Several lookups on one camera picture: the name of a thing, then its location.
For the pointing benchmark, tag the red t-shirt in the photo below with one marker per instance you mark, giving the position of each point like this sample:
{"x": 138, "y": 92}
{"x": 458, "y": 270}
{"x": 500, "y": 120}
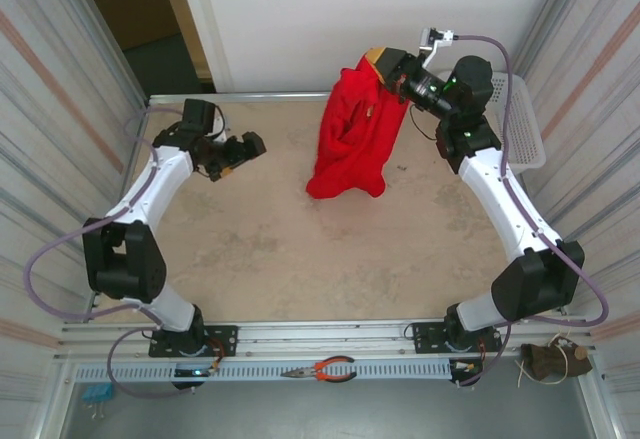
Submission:
{"x": 355, "y": 149}

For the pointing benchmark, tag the white plastic mesh basket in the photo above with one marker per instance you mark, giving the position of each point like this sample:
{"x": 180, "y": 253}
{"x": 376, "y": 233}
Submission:
{"x": 525, "y": 129}

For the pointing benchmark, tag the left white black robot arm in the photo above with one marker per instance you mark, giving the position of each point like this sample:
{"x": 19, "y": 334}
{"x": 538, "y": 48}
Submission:
{"x": 150, "y": 194}

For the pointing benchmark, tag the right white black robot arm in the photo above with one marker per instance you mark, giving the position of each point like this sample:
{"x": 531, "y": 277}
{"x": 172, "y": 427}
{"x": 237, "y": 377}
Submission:
{"x": 500, "y": 199}

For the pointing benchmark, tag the small circuit board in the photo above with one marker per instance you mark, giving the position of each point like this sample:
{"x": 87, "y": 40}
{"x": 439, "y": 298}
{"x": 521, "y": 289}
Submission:
{"x": 192, "y": 372}
{"x": 467, "y": 366}

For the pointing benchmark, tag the blue binder clip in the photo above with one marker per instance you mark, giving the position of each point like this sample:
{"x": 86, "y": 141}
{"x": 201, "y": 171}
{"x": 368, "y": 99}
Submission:
{"x": 97, "y": 394}

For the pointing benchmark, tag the brown cloth bag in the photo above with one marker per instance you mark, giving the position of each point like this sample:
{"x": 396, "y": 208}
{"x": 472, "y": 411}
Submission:
{"x": 550, "y": 364}

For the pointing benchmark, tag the round cork tag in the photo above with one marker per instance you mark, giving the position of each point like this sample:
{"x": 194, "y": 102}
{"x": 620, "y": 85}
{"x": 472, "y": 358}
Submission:
{"x": 580, "y": 353}

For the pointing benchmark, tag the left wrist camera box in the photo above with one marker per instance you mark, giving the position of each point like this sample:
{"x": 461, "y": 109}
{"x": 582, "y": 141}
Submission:
{"x": 220, "y": 126}

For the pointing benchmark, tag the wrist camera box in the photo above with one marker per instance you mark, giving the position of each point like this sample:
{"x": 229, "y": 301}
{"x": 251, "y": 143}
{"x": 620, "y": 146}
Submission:
{"x": 220, "y": 126}
{"x": 435, "y": 41}

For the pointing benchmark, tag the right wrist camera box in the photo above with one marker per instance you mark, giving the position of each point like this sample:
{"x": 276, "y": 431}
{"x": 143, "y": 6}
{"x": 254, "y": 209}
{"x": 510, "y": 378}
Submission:
{"x": 435, "y": 41}

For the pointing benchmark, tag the aluminium rear frame bar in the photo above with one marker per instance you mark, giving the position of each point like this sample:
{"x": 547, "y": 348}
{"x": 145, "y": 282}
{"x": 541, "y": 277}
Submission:
{"x": 275, "y": 96}

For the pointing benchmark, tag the cream door frame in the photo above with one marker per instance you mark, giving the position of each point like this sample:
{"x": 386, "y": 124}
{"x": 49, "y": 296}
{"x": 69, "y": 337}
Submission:
{"x": 200, "y": 34}

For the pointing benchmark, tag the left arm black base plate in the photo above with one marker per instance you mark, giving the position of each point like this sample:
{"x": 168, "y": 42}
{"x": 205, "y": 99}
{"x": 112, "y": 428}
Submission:
{"x": 227, "y": 341}

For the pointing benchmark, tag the aluminium mounting rail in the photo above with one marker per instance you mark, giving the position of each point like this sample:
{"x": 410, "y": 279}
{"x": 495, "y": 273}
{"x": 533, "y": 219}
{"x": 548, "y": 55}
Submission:
{"x": 325, "y": 341}

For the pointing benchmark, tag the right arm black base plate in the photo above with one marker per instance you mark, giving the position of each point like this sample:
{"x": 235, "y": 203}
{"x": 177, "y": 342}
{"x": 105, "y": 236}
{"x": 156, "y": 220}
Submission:
{"x": 425, "y": 341}

